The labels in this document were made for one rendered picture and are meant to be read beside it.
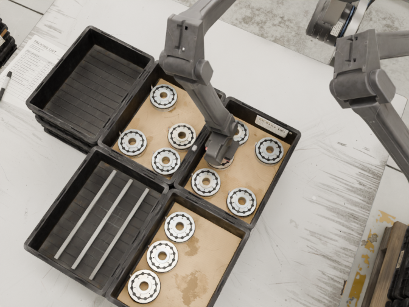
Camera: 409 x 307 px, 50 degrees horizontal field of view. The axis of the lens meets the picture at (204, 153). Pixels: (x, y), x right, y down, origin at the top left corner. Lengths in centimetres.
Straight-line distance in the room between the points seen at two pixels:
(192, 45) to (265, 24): 207
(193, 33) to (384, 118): 43
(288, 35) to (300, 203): 150
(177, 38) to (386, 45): 43
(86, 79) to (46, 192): 46
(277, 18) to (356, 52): 215
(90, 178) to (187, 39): 79
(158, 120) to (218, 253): 54
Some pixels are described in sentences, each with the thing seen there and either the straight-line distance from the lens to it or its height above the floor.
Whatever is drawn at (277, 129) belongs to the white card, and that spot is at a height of 90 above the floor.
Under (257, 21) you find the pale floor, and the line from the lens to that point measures 301.
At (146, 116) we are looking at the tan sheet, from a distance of 167.
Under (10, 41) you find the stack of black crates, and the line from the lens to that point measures 270.
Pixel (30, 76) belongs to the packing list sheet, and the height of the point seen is 70.
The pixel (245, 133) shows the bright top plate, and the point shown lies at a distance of 162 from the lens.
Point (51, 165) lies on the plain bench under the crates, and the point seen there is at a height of 70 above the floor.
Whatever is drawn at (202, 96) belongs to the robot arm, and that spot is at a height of 137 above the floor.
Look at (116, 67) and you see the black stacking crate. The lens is 179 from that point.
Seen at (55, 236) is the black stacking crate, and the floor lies 83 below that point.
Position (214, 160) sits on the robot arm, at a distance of 136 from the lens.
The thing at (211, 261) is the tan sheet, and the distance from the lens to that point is 151.
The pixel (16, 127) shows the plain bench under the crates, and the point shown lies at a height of 70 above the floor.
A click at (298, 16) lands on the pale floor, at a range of 310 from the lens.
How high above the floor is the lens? 232
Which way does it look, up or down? 68 degrees down
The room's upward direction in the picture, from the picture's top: 8 degrees clockwise
